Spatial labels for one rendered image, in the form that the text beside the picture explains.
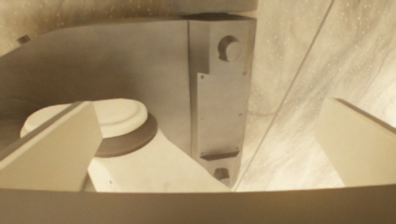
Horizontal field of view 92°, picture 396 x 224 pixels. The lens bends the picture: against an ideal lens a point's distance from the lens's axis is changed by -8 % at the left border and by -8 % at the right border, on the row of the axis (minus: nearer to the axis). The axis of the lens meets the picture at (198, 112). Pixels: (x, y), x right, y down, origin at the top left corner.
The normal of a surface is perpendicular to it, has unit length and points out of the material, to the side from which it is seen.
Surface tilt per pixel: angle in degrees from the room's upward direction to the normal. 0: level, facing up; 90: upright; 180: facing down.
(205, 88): 0
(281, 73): 0
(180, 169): 90
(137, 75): 0
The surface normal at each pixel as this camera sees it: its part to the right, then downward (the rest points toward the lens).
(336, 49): 0.20, 0.48
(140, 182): -0.01, -0.87
